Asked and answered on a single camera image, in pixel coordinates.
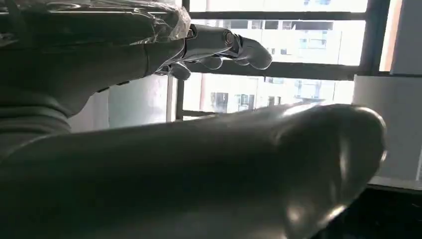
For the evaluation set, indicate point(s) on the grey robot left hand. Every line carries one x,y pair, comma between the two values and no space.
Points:
204,171

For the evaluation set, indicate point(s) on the transparent plastic film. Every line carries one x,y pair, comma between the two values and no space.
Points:
171,23

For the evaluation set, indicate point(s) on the ribbed grey left arm sleeve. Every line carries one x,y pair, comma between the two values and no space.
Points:
29,122

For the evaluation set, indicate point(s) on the dark window frame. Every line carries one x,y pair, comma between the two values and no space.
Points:
296,71

